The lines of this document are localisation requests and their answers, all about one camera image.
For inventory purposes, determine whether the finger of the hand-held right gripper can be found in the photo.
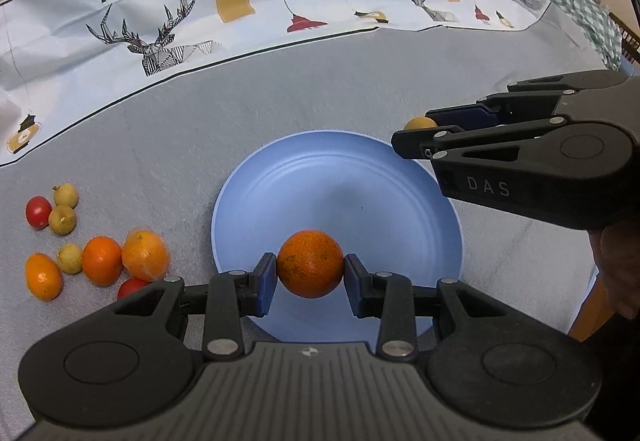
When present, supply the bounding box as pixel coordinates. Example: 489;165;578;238
391;117;566;166
425;71;628;126

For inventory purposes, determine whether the oval orange kumquat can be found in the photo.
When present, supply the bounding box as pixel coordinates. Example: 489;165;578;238
25;253;64;303

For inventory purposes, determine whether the red cherry tomato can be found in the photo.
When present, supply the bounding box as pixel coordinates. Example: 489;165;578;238
26;196;53;229
117;277;153;300

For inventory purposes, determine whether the grey white printed tablecloth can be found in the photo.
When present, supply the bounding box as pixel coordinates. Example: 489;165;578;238
0;0;623;357

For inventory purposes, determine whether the small yellow fruit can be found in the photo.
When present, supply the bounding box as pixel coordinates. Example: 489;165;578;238
404;116;440;132

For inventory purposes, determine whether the green checked cloth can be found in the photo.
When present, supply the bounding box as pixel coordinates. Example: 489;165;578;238
510;0;623;70

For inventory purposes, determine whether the yellow-brown longan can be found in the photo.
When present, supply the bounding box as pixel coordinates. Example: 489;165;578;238
53;185;79;208
48;206;77;236
56;244;84;275

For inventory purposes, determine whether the blue plate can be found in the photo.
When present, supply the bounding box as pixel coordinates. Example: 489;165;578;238
211;131;463;343

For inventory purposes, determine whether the plastic-wrapped orange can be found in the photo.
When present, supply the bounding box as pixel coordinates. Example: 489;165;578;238
121;230;171;283

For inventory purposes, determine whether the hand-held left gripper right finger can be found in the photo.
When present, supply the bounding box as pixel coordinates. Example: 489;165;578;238
344;253;506;364

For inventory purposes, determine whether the small round mandarin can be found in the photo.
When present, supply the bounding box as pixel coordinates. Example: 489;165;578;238
82;236;124;284

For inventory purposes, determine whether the large dark orange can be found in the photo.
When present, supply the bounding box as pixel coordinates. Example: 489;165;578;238
277;230;345;298

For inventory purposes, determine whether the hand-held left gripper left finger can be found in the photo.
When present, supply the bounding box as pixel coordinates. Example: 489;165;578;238
114;252;277;362

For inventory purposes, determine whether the wooden chair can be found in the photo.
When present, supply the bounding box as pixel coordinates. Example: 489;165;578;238
610;13;640;66

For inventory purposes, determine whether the person's right hand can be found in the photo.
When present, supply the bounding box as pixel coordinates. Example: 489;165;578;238
589;221;640;319

